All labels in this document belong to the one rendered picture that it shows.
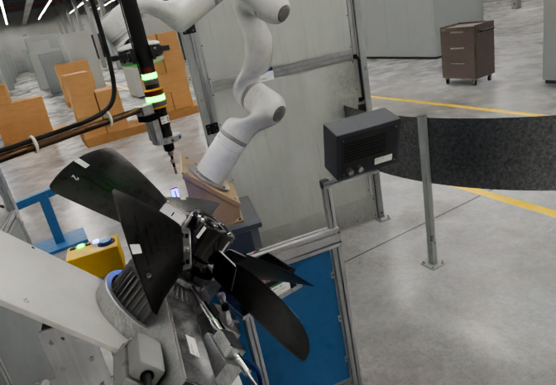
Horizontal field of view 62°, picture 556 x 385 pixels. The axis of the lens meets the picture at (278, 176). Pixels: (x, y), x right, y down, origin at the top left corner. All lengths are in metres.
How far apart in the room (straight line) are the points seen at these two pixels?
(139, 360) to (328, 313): 1.19
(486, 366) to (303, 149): 1.72
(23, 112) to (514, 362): 9.33
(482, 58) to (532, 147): 5.23
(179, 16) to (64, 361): 0.89
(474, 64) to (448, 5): 3.45
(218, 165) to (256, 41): 0.48
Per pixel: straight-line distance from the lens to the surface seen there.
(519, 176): 2.72
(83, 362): 1.15
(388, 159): 1.77
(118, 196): 0.85
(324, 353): 2.07
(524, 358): 2.51
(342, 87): 3.28
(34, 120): 10.29
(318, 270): 1.84
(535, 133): 2.64
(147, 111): 1.09
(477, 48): 7.70
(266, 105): 1.69
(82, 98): 8.59
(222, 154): 1.75
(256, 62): 1.64
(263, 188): 3.20
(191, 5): 1.36
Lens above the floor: 1.68
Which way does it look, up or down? 20 degrees down
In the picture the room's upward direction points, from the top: 11 degrees counter-clockwise
